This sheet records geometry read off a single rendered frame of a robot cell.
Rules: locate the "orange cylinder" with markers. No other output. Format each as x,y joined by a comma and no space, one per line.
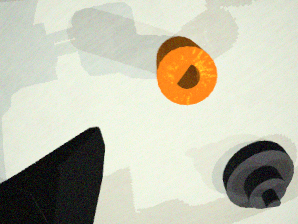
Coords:
185,72

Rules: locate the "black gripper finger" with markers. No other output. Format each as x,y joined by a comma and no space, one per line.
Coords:
61,188

